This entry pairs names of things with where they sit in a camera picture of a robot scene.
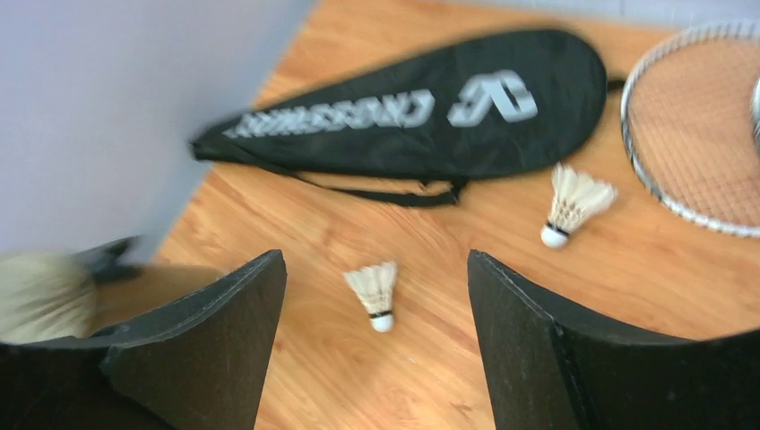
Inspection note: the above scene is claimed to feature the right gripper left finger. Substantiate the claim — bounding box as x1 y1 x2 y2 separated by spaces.
1 249 288 429

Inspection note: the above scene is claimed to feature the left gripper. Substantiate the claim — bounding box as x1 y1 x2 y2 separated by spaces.
73 236 142 284

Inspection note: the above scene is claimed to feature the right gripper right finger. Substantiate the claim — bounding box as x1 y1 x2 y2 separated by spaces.
467 250 759 430

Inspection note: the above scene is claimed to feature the black shuttlecock tube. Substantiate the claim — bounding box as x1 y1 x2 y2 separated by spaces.
0 249 99 347

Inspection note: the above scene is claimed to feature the white feather shuttlecock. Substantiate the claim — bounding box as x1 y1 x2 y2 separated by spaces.
540 163 618 248

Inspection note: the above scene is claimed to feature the silver badminton racket left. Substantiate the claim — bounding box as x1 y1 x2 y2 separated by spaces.
620 18 759 238

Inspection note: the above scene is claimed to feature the black Crossway racket bag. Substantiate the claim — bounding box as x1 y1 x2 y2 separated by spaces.
189 27 625 208

